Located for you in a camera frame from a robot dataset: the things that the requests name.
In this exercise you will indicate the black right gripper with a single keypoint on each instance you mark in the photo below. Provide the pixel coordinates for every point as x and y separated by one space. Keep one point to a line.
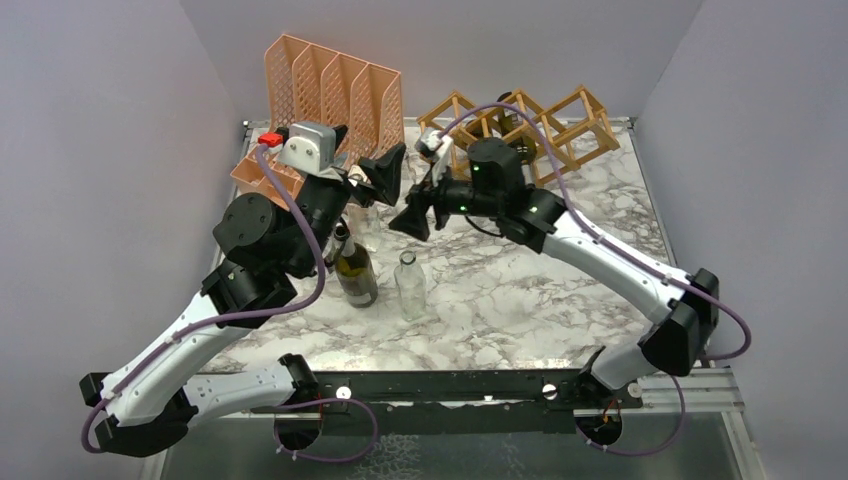
412 220

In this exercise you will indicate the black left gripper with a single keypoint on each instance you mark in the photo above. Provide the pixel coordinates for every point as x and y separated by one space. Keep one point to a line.
384 173

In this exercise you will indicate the green wine bottle silver foil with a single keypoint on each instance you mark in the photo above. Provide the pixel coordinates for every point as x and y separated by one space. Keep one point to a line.
524 145

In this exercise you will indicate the wooden wine rack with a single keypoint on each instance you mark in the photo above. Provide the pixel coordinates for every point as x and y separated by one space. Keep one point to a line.
568 134

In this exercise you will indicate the green wine bottle dark neck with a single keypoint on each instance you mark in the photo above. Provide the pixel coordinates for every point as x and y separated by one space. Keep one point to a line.
476 129

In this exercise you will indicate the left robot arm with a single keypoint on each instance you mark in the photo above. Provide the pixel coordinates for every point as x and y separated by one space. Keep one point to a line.
272 265

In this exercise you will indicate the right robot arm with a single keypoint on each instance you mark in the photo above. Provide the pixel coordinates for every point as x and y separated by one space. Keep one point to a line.
675 301

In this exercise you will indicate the clear glass bottle front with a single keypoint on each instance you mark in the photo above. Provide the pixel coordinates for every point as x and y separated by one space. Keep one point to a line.
411 283

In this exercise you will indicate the orange plastic file organizer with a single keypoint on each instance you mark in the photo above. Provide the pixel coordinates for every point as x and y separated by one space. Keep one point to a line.
310 82

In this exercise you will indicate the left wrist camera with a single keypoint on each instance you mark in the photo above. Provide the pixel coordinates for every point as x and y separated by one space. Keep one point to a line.
306 147

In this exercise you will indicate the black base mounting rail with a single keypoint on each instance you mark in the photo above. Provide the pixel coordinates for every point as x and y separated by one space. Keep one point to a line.
446 402

